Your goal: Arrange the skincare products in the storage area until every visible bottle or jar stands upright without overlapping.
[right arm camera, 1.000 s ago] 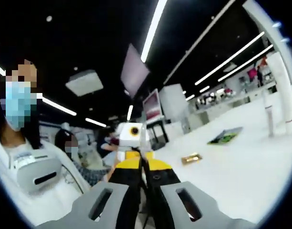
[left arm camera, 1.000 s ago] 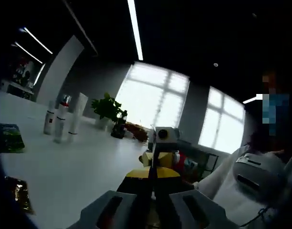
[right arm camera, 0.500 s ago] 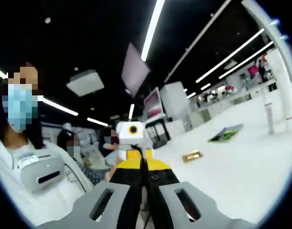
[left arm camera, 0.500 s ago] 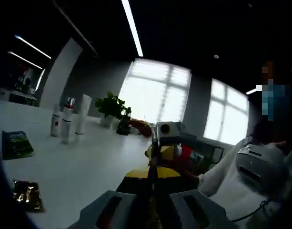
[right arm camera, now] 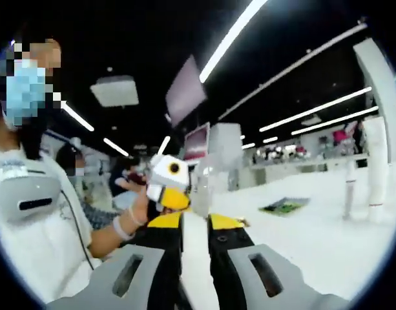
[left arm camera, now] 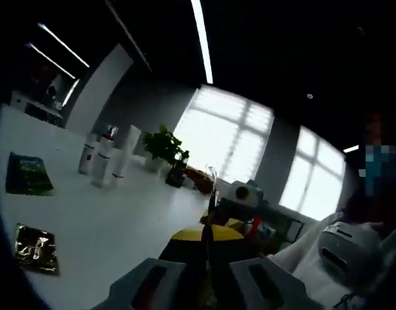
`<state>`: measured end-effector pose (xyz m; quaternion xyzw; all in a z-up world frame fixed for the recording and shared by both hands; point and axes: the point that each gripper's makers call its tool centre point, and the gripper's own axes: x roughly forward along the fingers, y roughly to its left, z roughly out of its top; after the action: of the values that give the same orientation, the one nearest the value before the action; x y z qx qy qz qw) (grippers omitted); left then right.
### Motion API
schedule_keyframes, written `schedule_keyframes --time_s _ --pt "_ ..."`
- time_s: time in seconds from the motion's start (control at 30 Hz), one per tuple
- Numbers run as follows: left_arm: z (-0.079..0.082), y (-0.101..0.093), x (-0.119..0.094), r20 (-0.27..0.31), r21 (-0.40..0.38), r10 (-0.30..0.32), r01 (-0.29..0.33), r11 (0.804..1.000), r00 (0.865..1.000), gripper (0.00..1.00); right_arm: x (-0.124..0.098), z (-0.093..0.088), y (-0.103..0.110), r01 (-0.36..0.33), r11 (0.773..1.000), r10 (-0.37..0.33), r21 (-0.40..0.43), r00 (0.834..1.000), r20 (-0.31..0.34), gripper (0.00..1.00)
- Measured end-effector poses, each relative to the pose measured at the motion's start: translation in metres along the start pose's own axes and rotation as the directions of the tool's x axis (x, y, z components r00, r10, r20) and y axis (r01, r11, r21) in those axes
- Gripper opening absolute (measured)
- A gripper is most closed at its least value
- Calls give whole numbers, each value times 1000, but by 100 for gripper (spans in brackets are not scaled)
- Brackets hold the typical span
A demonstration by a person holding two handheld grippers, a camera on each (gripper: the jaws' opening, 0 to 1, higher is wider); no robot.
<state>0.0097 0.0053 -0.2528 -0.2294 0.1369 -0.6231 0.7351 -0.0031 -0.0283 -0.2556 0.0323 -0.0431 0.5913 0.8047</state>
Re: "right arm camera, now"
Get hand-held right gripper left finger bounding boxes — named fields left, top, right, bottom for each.
left=47, top=211, right=185, bottom=310

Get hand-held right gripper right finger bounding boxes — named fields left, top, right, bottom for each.
left=207, top=212, right=351, bottom=310

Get silver foil skincare sachet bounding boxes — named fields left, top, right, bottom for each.
left=258, top=196, right=312, bottom=217

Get tall white skincare tube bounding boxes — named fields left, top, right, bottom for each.
left=361, top=118, right=393, bottom=224

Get person's left hand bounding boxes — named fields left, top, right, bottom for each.
left=128, top=185, right=154, bottom=227

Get short ceiling light strip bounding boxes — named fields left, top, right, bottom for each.
left=103, top=138, right=130, bottom=158
left=156, top=136, right=171, bottom=156
left=60, top=103, right=95, bottom=132

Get white square pillar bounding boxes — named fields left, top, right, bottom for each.
left=352, top=37, right=396, bottom=164
left=209, top=122, right=244, bottom=192

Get large pale hanging screen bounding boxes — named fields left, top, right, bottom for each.
left=165, top=54, right=209, bottom=128

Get white ceiling air vent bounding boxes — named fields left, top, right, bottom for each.
left=90, top=75, right=140, bottom=107

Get long white office counter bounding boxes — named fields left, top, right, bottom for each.
left=248, top=152, right=370, bottom=185

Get person in white shirt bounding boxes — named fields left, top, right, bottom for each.
left=0, top=150, right=103, bottom=306

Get person's head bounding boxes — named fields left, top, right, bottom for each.
left=0, top=28, right=65, bottom=161

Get grey chest-worn device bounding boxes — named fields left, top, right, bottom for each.
left=0, top=167, right=61, bottom=223

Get white curved ceiling track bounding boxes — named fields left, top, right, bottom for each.
left=218, top=22, right=369, bottom=121

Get pale wrist bracelets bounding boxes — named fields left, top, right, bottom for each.
left=112, top=208, right=143, bottom=240

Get black chest device cable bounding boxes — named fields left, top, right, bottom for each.
left=59, top=189, right=96, bottom=271

